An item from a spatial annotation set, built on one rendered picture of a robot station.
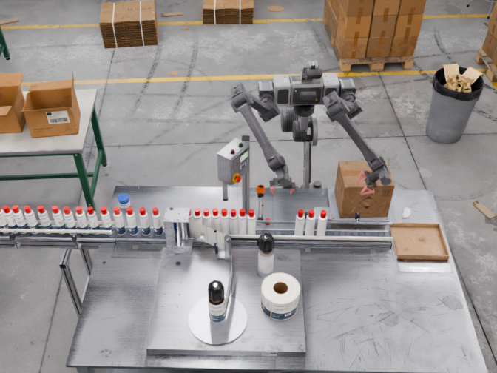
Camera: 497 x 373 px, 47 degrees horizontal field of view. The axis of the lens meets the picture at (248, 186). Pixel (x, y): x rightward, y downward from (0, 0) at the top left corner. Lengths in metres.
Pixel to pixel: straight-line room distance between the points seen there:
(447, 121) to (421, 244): 2.22
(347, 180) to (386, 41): 3.30
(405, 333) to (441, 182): 2.39
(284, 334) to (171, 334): 0.58
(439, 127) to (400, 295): 2.65
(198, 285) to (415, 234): 1.36
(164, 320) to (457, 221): 2.79
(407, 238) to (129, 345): 1.73
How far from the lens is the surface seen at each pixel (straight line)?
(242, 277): 3.24
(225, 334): 3.02
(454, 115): 5.57
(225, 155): 3.05
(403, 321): 3.24
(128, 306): 3.25
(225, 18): 7.47
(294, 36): 7.23
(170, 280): 3.26
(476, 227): 5.04
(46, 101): 4.68
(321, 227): 3.37
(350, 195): 3.49
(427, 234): 3.67
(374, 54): 6.61
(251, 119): 3.05
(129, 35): 7.07
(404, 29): 6.55
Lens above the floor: 3.44
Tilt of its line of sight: 43 degrees down
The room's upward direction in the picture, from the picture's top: straight up
